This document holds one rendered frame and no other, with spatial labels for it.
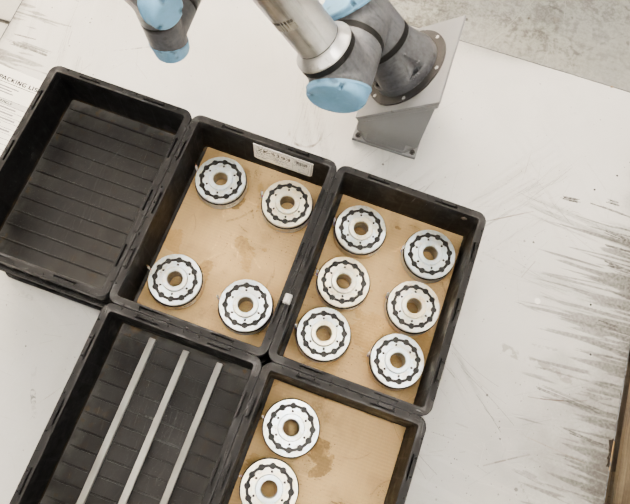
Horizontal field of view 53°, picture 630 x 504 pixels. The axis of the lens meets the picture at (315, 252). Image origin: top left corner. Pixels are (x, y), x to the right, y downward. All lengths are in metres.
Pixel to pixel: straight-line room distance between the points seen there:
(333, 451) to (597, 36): 2.07
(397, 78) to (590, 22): 1.60
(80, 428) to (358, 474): 0.51
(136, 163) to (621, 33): 2.07
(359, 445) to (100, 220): 0.67
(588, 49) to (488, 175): 1.31
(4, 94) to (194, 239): 0.63
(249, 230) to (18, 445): 0.62
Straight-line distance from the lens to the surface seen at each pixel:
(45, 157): 1.42
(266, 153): 1.27
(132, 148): 1.38
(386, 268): 1.27
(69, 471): 1.26
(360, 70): 1.20
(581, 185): 1.62
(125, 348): 1.25
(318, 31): 1.14
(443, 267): 1.26
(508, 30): 2.70
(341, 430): 1.21
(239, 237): 1.27
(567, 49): 2.74
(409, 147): 1.50
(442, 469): 1.38
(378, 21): 1.27
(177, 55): 1.36
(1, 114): 1.66
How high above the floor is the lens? 2.03
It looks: 72 degrees down
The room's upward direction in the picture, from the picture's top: 10 degrees clockwise
